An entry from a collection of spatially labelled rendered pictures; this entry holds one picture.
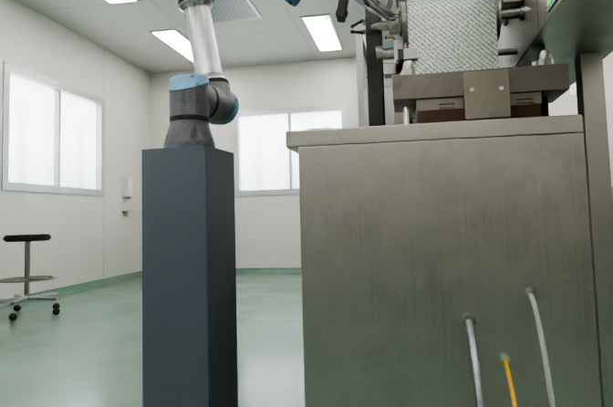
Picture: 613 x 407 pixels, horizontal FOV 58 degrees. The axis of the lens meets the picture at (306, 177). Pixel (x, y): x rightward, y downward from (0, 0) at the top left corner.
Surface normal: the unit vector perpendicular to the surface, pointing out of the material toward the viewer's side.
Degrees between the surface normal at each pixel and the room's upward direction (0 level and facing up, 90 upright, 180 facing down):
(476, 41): 90
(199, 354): 90
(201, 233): 90
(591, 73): 90
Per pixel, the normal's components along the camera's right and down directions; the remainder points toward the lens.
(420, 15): -0.19, -0.07
